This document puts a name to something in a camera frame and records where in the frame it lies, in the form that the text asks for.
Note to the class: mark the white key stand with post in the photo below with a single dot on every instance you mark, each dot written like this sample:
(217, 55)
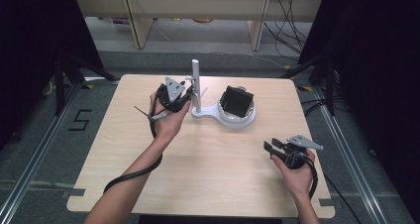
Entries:
(197, 68)

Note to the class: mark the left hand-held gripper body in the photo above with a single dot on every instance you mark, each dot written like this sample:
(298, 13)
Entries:
(173, 91)

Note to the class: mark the aluminium floor rail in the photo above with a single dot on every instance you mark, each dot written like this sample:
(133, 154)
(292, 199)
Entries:
(39, 151)
(343, 144)

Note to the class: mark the person's left hand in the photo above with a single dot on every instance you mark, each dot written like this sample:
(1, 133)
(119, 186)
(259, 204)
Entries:
(168, 125)

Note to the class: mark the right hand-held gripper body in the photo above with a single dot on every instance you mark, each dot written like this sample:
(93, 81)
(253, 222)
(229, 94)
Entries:
(295, 156)

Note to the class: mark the black metal stand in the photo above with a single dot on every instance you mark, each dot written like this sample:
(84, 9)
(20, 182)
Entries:
(329, 85)
(60, 85)

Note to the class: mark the beige wooden desk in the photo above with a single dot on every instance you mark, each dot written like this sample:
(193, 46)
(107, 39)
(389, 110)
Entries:
(198, 6)

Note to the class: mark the person's right hand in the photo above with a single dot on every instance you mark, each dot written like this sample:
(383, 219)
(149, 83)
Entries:
(298, 181)

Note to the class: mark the black curtain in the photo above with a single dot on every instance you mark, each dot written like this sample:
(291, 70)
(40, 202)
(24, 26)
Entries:
(379, 68)
(36, 52)

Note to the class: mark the black square box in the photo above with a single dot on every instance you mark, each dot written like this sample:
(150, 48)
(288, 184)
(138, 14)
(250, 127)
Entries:
(236, 101)

